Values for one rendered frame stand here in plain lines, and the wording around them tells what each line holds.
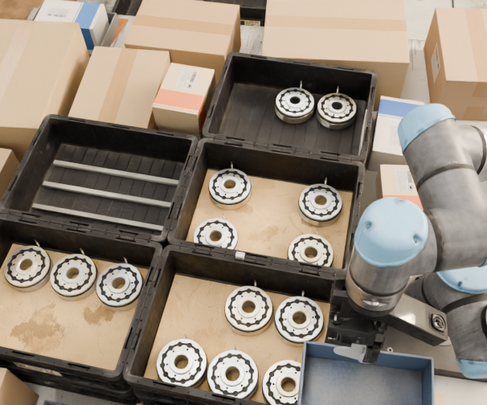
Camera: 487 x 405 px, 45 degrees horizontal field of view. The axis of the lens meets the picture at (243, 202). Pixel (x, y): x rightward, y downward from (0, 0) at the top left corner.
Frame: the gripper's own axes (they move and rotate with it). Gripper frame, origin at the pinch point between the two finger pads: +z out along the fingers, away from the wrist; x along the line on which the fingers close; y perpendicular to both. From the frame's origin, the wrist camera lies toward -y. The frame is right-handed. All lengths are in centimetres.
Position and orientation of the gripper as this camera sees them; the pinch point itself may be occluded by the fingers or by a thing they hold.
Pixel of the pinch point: (366, 353)
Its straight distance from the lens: 98.0
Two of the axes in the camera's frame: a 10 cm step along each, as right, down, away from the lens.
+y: -9.8, -1.3, 1.2
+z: 0.2, 6.1, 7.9
